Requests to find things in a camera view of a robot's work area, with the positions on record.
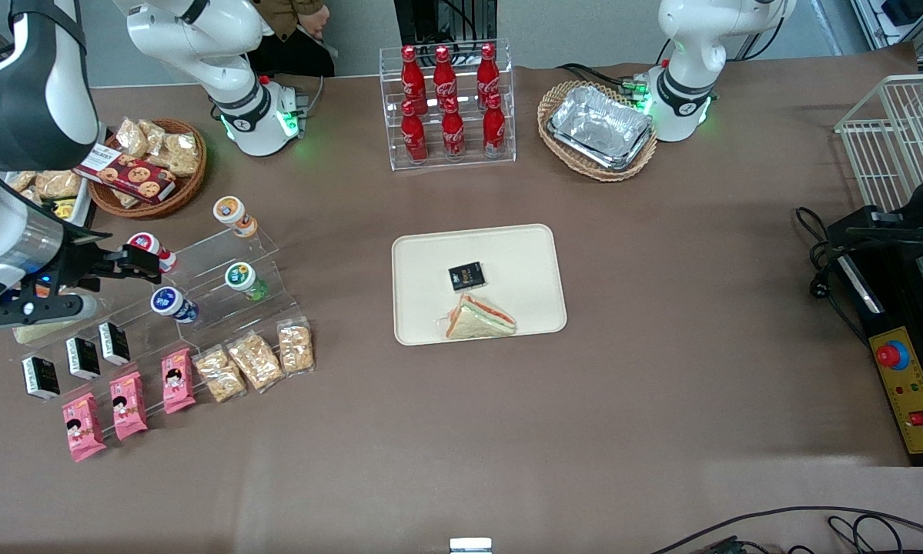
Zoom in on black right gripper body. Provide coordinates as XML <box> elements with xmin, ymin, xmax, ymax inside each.
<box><xmin>44</xmin><ymin>240</ymin><xmax>123</xmax><ymax>295</ymax></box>

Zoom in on green gum bottle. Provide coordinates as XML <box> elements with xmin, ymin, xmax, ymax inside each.
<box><xmin>225</xmin><ymin>262</ymin><xmax>269</xmax><ymax>302</ymax></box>

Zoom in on red gum bottle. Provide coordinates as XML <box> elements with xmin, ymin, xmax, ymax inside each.
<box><xmin>126</xmin><ymin>232</ymin><xmax>177</xmax><ymax>274</ymax></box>

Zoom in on blue gum bottle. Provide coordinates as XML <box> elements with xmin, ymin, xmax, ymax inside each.
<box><xmin>150</xmin><ymin>286</ymin><xmax>200</xmax><ymax>324</ymax></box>

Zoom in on white rectangular snack tray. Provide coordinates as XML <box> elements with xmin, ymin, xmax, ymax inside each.
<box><xmin>3</xmin><ymin>169</ymin><xmax>94</xmax><ymax>229</ymax></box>

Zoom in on orange gum bottle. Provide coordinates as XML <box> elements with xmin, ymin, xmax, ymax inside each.
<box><xmin>213</xmin><ymin>196</ymin><xmax>259</xmax><ymax>238</ymax></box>

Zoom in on beige plastic tray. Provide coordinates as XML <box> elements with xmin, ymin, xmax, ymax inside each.
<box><xmin>391</xmin><ymin>223</ymin><xmax>568</xmax><ymax>347</ymax></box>

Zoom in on clear acrylic step stand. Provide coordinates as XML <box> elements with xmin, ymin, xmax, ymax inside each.
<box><xmin>99</xmin><ymin>225</ymin><xmax>312</xmax><ymax>362</ymax></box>

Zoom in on small black white box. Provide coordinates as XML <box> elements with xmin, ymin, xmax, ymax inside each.
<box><xmin>21</xmin><ymin>355</ymin><xmax>62</xmax><ymax>402</ymax></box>
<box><xmin>65</xmin><ymin>336</ymin><xmax>102</xmax><ymax>381</ymax></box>
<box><xmin>98</xmin><ymin>321</ymin><xmax>132</xmax><ymax>366</ymax></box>

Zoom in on wrapped triangle sandwich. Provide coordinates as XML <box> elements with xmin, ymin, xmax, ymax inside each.
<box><xmin>12</xmin><ymin>285</ymin><xmax>85</xmax><ymax>345</ymax></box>

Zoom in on round brown wicker basket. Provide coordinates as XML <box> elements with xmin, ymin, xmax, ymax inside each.
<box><xmin>90</xmin><ymin>118</ymin><xmax>208</xmax><ymax>220</ymax></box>

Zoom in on red cookie box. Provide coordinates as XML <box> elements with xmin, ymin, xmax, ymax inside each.
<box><xmin>72</xmin><ymin>143</ymin><xmax>177</xmax><ymax>205</ymax></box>

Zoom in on pink snack packet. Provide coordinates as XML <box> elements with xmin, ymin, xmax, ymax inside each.
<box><xmin>161</xmin><ymin>348</ymin><xmax>197</xmax><ymax>415</ymax></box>
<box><xmin>109</xmin><ymin>371</ymin><xmax>149</xmax><ymax>441</ymax></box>
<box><xmin>62</xmin><ymin>392</ymin><xmax>108</xmax><ymax>462</ymax></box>

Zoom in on person in brown jacket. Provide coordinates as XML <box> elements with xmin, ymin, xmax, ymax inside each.
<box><xmin>247</xmin><ymin>0</ymin><xmax>337</xmax><ymax>78</ymax></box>

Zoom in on red cola bottle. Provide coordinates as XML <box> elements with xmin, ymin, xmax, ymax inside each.
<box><xmin>432</xmin><ymin>46</ymin><xmax>459</xmax><ymax>112</ymax></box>
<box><xmin>400</xmin><ymin>100</ymin><xmax>430</xmax><ymax>165</ymax></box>
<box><xmin>400</xmin><ymin>45</ymin><xmax>429</xmax><ymax>116</ymax></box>
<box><xmin>440</xmin><ymin>96</ymin><xmax>467</xmax><ymax>161</ymax></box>
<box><xmin>482</xmin><ymin>92</ymin><xmax>508</xmax><ymax>159</ymax></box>
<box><xmin>476</xmin><ymin>42</ymin><xmax>502</xmax><ymax>108</ymax></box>

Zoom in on small black snack packet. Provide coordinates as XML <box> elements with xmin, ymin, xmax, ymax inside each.
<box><xmin>448</xmin><ymin>262</ymin><xmax>487</xmax><ymax>293</ymax></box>

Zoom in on clear acrylic bottle rack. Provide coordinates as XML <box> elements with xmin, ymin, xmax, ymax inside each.
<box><xmin>379</xmin><ymin>38</ymin><xmax>517</xmax><ymax>172</ymax></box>

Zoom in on triangle sandwich without label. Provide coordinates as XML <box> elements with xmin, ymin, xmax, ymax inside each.
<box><xmin>440</xmin><ymin>293</ymin><xmax>517</xmax><ymax>341</ymax></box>

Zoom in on black equipment rack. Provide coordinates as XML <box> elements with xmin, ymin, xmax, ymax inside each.
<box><xmin>393</xmin><ymin>0</ymin><xmax>499</xmax><ymax>47</ymax></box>

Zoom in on oval light wicker basket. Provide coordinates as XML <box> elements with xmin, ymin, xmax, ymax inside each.
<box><xmin>537</xmin><ymin>80</ymin><xmax>659</xmax><ymax>183</ymax></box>

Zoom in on stacked aluminium foil trays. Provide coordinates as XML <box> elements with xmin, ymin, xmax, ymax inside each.
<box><xmin>547</xmin><ymin>85</ymin><xmax>656</xmax><ymax>172</ymax></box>

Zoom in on brown table cover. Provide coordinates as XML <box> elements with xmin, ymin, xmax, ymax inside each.
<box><xmin>0</xmin><ymin>42</ymin><xmax>923</xmax><ymax>554</ymax></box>

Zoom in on black yellow control box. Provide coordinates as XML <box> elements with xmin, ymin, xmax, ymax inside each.
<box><xmin>827</xmin><ymin>204</ymin><xmax>923</xmax><ymax>468</ymax></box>

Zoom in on red emergency stop button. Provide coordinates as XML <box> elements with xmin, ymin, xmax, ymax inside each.
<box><xmin>875</xmin><ymin>341</ymin><xmax>910</xmax><ymax>372</ymax></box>

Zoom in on black overhanging device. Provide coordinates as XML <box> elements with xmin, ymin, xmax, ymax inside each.
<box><xmin>846</xmin><ymin>165</ymin><xmax>923</xmax><ymax>249</ymax></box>

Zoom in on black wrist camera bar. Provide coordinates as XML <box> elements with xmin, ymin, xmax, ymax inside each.
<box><xmin>0</xmin><ymin>295</ymin><xmax>98</xmax><ymax>329</ymax></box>

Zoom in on black base cables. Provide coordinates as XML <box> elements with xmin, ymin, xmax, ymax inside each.
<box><xmin>557</xmin><ymin>63</ymin><xmax>650</xmax><ymax>97</ymax></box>

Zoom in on black power cable with plug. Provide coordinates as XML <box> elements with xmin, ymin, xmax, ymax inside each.
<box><xmin>795</xmin><ymin>206</ymin><xmax>870</xmax><ymax>343</ymax></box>

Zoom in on black floor cables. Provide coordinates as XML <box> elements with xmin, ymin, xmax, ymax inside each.
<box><xmin>650</xmin><ymin>506</ymin><xmax>923</xmax><ymax>554</ymax></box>

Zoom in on white wire basket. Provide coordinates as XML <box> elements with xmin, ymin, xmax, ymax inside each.
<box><xmin>834</xmin><ymin>73</ymin><xmax>923</xmax><ymax>212</ymax></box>

